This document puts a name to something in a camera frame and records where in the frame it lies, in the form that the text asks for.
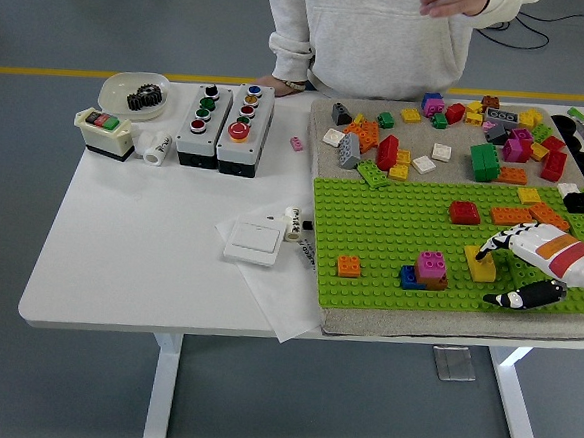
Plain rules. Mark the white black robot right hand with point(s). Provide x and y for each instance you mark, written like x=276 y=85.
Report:
x=560 y=258

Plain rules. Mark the person's right hand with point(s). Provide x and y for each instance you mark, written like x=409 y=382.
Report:
x=288 y=88

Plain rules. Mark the person's left hand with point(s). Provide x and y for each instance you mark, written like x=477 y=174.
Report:
x=452 y=2

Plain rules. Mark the yellow long toy brick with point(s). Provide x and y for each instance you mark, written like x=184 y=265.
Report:
x=483 y=273

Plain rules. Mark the red square toy brick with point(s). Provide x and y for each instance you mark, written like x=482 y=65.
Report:
x=464 y=213
x=554 y=143
x=456 y=113

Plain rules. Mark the green toy baseplate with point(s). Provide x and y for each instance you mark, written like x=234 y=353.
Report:
x=372 y=224

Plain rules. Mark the person's right forearm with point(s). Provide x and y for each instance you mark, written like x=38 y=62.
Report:
x=289 y=56

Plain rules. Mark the person's left forearm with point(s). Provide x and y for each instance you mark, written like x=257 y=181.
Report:
x=509 y=11

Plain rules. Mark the orange long toy brick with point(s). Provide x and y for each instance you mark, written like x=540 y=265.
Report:
x=511 y=175
x=548 y=214
x=512 y=215

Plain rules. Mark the small pink toy brick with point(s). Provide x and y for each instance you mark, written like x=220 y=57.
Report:
x=488 y=126
x=296 y=143

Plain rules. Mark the white square toy brick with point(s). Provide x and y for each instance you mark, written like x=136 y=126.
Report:
x=423 y=164
x=334 y=137
x=442 y=152

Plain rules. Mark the yellow flat toy brick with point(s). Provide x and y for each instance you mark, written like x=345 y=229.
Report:
x=529 y=195

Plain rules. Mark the white small toy brick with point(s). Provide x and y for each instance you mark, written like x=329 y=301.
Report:
x=568 y=188

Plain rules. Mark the yellow small toy brick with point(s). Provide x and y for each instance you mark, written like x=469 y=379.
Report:
x=359 y=119
x=474 y=106

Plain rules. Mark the light grey toy brick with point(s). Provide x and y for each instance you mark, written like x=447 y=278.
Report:
x=349 y=153

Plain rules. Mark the red tall toy brick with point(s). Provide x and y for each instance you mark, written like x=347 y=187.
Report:
x=554 y=166

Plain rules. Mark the blue toy brick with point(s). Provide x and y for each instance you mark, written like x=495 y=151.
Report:
x=409 y=278
x=431 y=97

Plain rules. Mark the green small toy brick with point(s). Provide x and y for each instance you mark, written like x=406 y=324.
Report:
x=386 y=120
x=439 y=121

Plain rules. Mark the brown toy brick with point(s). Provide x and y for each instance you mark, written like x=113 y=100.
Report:
x=439 y=283
x=491 y=102

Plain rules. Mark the magenta square toy brick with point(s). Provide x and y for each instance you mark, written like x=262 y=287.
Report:
x=431 y=265
x=521 y=134
x=435 y=109

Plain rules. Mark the yellow square toy brick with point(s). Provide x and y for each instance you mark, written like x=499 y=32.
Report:
x=398 y=173
x=411 y=115
x=530 y=118
x=474 y=119
x=538 y=151
x=404 y=157

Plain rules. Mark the magenta tall toy brick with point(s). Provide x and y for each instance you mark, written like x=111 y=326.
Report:
x=515 y=150

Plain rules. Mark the red long toy brick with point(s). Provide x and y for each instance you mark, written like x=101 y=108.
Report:
x=387 y=153

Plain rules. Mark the green long toy brick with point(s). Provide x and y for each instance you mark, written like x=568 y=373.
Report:
x=373 y=173

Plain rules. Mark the green tall toy brick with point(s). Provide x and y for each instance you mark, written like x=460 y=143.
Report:
x=484 y=163

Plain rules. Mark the grey long toy brick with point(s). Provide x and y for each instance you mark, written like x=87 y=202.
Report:
x=502 y=116

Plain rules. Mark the lime green toy brick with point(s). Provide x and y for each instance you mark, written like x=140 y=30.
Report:
x=542 y=132

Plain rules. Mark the dark grey toy brick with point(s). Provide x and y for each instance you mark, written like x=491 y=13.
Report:
x=498 y=134

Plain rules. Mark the orange square toy brick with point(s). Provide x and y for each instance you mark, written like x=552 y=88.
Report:
x=349 y=266

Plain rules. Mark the grey emergency-stop control box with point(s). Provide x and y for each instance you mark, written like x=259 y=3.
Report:
x=258 y=126

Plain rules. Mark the dark grey slope brick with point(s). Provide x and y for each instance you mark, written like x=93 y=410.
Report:
x=342 y=114

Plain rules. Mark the person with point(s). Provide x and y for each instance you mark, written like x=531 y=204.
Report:
x=375 y=34

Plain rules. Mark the grey four-button control box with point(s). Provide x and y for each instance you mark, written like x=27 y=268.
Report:
x=213 y=133

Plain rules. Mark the black metal gear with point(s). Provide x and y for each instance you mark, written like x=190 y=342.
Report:
x=137 y=103
x=154 y=95

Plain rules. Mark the small black block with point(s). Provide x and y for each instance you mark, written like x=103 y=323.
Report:
x=307 y=225

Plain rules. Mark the white labelled cylinder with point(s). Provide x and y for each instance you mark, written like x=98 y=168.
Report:
x=293 y=226

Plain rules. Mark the small green plastic piece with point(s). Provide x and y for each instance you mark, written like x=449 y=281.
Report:
x=577 y=113

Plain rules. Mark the white pipe fitting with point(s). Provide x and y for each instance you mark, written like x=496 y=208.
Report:
x=156 y=149

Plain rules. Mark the metal floor plate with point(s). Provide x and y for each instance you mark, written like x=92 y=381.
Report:
x=454 y=365

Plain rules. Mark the white table leg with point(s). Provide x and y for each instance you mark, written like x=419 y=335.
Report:
x=516 y=410
x=162 y=395

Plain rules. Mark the grey-brown mat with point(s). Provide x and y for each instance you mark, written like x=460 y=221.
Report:
x=415 y=324

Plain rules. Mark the clear printed label strip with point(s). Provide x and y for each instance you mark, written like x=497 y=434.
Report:
x=305 y=254

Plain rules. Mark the white oval bowl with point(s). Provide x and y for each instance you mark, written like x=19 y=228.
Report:
x=115 y=89

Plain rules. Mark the white paper sheet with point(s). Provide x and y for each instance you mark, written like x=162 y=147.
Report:
x=276 y=303

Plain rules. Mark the white wall switch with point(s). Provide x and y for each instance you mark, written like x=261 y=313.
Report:
x=255 y=239

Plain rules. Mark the cream switch red green buttons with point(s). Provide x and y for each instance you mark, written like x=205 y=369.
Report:
x=104 y=141

